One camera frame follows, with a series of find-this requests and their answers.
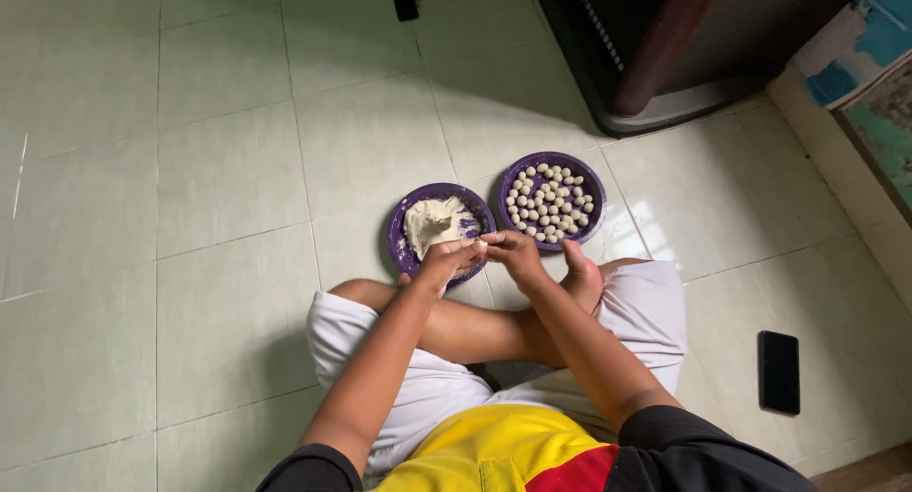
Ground yellow red black shirt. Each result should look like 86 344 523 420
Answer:
255 404 820 492

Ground black smartphone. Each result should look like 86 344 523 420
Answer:
757 330 802 416

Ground white dough lump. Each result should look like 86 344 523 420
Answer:
403 196 473 261

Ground group of small dough balls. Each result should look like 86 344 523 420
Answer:
504 163 595 245

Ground painted wooden door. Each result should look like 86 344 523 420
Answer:
830 57 912 229

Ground person's right hand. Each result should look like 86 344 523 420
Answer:
480 229 548 288

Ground purple plate with dough balls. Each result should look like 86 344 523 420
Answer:
496 151 608 252

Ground person's legs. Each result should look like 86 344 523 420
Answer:
328 240 653 370

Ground purple plate with dough lump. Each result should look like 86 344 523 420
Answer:
387 183 497 288

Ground person's white shorts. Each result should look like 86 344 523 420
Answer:
306 260 689 477

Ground dark refrigerator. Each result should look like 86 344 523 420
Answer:
529 0 874 138

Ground person's left hand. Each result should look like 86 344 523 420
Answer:
415 237 488 291

